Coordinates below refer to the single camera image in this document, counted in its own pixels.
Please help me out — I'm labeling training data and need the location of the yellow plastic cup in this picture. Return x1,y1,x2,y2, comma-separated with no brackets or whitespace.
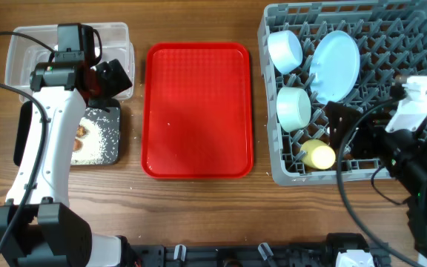
300,139,336,170

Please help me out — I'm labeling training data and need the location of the green bowl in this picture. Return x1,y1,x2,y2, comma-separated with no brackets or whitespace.
277,88,311,133

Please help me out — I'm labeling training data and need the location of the light blue plate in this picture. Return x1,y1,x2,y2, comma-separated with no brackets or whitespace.
309,30,360,105

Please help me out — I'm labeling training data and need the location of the brown food scrap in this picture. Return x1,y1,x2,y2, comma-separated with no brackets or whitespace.
76,125,88,138

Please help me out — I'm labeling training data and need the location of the white bowl with rice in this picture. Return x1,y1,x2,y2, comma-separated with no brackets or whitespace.
268,30,303,74

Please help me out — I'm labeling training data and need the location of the orange carrot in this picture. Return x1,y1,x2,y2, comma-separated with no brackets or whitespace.
73,139,83,151

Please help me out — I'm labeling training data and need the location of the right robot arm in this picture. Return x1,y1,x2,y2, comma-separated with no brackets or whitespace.
325,102,427,259

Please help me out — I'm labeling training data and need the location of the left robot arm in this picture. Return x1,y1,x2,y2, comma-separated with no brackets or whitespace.
0,23,142,266

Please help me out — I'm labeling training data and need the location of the black waste tray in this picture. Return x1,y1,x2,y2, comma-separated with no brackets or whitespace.
13,99,121,165

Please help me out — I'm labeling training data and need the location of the grey dishwasher rack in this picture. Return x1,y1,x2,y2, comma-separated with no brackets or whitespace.
257,1,427,186

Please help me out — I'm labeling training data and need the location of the spilled white rice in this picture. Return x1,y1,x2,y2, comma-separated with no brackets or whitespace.
71,107,121,165

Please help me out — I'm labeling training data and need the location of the red serving tray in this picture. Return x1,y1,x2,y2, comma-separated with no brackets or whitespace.
141,42,254,179

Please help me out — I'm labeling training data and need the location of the clear plastic bin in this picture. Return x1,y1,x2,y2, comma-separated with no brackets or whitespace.
4,22,135,93

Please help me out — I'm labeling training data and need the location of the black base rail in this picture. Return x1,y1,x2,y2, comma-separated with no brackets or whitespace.
131,242,348,267

